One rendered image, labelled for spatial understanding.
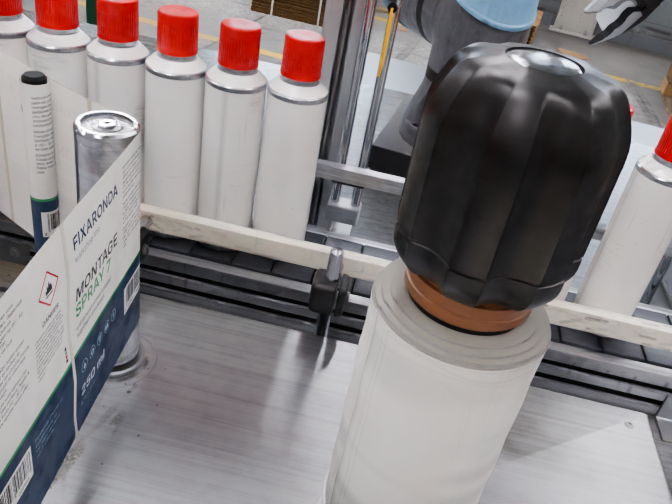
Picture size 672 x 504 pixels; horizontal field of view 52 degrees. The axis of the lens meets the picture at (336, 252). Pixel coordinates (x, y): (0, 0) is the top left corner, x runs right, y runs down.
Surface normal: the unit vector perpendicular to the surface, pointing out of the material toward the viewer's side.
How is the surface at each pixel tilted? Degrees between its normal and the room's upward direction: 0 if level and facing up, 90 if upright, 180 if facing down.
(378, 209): 0
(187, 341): 0
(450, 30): 91
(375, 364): 87
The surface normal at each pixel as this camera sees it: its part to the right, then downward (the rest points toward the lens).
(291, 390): 0.16, -0.82
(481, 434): 0.31, 0.58
